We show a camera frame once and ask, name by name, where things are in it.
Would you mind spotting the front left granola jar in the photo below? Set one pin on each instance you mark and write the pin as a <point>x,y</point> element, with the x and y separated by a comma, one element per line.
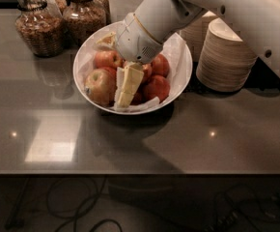
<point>42,31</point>

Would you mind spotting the upper left red apple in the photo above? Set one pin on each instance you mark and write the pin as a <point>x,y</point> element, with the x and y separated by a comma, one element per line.
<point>110,59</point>

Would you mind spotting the front stack paper bowls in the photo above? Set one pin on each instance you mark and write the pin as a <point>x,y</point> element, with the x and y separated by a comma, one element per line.
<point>226,60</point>

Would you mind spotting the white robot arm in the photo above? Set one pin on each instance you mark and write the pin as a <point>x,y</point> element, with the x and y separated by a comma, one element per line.
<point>257,22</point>

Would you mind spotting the bottom centre red apple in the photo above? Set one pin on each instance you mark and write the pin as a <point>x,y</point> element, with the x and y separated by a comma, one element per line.
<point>137,99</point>

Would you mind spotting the large left yellow-red apple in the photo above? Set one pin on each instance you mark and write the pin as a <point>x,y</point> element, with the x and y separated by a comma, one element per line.
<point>100,86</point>

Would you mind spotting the hidden middle red apple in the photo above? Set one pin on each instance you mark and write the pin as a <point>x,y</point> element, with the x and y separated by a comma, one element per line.
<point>112,71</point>

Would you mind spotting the white bowl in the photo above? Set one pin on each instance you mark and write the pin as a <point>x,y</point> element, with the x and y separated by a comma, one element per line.
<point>178,78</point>

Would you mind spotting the back stack paper bowls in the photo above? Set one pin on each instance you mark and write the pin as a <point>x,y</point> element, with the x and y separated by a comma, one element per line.
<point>194,34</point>

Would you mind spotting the front right granola jar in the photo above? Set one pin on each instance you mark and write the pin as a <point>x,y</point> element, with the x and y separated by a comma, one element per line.
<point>83,18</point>

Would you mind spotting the right upper red apple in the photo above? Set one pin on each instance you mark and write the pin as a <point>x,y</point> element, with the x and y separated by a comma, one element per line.
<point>160,65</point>

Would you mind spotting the centre red yellow apple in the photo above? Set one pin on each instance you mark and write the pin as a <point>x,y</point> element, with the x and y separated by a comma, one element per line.
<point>147,70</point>

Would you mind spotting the bottom right red apple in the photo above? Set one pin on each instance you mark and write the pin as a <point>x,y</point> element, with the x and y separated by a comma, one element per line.
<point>157,87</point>

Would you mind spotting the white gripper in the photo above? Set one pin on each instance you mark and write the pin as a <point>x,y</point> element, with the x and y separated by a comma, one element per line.
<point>136,40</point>

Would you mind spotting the stack paper bowls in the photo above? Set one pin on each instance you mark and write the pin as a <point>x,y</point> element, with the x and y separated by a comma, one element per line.
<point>194,34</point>
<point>226,60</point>

